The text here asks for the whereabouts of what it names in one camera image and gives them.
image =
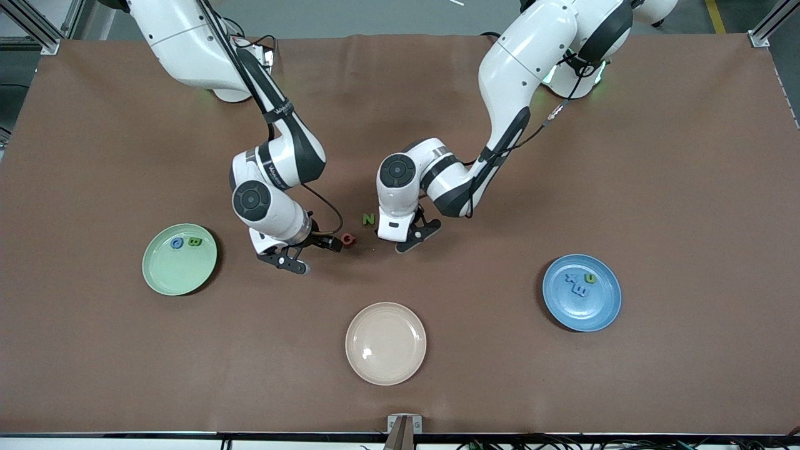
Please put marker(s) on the pink letter Q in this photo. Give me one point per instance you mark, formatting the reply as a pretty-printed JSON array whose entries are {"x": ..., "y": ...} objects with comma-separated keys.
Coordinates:
[{"x": 345, "y": 240}]

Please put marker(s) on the green letter N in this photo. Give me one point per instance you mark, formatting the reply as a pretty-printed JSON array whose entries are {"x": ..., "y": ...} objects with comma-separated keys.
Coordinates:
[{"x": 369, "y": 219}]

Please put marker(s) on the green letter B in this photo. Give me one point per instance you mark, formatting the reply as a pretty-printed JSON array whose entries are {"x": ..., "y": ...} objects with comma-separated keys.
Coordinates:
[{"x": 195, "y": 241}]

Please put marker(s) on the blue letter C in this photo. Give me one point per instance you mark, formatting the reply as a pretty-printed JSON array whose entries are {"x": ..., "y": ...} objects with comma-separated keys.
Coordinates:
[{"x": 172, "y": 243}]

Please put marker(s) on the blue letter x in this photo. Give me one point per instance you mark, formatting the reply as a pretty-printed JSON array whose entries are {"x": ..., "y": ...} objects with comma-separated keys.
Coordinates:
[{"x": 569, "y": 279}]

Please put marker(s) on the blue letter e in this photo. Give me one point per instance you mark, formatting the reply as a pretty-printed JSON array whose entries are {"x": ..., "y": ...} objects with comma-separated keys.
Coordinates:
[{"x": 579, "y": 290}]

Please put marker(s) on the green letter u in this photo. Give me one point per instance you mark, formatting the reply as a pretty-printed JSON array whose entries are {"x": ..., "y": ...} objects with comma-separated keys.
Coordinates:
[{"x": 585, "y": 279}]

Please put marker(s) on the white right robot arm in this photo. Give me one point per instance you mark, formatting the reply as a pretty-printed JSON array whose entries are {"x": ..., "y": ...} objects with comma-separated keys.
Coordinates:
[{"x": 181, "y": 44}]

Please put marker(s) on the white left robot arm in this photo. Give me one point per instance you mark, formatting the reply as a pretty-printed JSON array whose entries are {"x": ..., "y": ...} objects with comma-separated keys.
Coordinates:
[{"x": 525, "y": 69}]

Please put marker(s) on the beige plate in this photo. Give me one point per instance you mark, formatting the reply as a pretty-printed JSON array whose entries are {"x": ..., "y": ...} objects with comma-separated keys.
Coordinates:
[{"x": 385, "y": 344}]

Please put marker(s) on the green plate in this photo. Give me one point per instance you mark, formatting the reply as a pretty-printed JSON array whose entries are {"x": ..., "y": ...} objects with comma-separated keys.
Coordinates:
[{"x": 179, "y": 275}]

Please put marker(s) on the blue plate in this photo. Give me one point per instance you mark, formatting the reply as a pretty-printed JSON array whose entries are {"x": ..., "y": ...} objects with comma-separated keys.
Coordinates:
[{"x": 587, "y": 312}]

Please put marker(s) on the brown table mat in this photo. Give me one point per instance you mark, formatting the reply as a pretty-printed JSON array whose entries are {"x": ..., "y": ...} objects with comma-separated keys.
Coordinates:
[{"x": 687, "y": 375}]

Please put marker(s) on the silver metal mounting bracket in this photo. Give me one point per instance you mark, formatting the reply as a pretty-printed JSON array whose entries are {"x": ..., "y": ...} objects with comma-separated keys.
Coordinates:
[{"x": 392, "y": 422}]

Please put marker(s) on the brown camera post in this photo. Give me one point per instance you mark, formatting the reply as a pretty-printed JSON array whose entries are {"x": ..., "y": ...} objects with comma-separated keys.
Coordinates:
[{"x": 401, "y": 440}]

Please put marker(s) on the aluminium frame profile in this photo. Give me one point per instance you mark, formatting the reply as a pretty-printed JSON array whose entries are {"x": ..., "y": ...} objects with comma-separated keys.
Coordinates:
[
  {"x": 761, "y": 40},
  {"x": 50, "y": 47}
]

